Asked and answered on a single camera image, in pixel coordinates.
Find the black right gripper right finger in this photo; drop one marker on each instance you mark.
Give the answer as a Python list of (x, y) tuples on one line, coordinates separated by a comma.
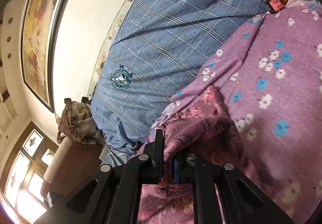
[(223, 194)]

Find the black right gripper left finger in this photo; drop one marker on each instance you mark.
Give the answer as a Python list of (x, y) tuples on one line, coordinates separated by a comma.
[(112, 194)]

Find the maroon floral patterned garment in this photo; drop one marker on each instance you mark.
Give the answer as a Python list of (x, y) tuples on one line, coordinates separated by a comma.
[(207, 130)]

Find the grey star patterned sheet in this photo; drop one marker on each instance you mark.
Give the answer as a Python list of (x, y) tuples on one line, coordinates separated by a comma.
[(116, 156)]

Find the camouflage patterned cloth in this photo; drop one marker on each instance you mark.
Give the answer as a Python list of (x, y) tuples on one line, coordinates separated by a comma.
[(77, 123)]

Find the wooden framed window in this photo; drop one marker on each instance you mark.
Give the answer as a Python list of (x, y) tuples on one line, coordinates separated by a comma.
[(23, 174)]

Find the purple floral bed sheet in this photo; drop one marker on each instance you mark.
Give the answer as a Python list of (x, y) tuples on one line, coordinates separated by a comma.
[(267, 76)]

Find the blue plaid quilt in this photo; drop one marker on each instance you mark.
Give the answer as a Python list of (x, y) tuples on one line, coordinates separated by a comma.
[(157, 51)]

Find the framed floral painting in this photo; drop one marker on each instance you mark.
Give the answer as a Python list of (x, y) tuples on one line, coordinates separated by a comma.
[(39, 32)]

